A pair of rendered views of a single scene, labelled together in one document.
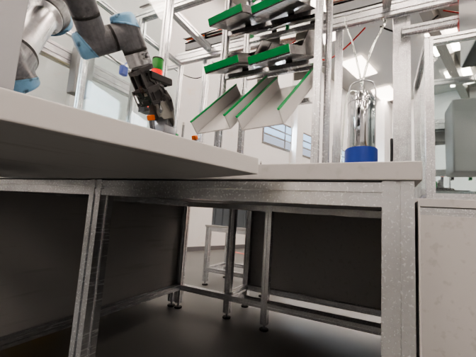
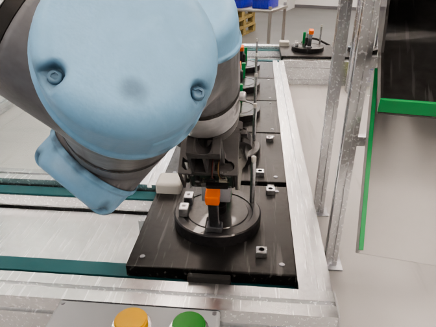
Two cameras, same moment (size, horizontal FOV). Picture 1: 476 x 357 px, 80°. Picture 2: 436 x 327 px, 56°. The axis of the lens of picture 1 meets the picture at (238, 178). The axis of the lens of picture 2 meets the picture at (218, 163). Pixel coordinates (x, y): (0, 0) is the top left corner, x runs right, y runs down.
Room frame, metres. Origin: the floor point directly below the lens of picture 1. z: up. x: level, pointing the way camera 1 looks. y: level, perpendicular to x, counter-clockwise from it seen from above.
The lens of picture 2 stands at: (0.47, 0.48, 1.36)
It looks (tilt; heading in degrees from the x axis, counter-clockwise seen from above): 27 degrees down; 338
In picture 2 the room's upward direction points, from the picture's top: straight up
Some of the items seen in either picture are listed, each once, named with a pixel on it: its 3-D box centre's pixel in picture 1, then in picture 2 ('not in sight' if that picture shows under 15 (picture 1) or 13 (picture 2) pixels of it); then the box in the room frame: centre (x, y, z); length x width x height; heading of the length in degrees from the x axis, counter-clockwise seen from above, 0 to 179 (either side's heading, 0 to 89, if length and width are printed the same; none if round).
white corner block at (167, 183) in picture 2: not in sight; (170, 187); (1.13, 0.31, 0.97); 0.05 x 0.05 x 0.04; 63
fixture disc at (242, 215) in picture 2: not in sight; (217, 215); (0.99, 0.27, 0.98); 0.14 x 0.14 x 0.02
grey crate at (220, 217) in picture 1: (245, 216); not in sight; (3.10, -0.11, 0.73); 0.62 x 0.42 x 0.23; 63
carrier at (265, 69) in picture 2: not in sight; (241, 57); (1.88, -0.18, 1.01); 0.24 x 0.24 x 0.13; 63
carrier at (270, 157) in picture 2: not in sight; (228, 135); (1.22, 0.16, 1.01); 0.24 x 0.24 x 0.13; 63
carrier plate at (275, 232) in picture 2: not in sight; (217, 224); (0.99, 0.27, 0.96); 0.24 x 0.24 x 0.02; 63
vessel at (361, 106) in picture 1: (361, 114); not in sight; (1.43, -0.63, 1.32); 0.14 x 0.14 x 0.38
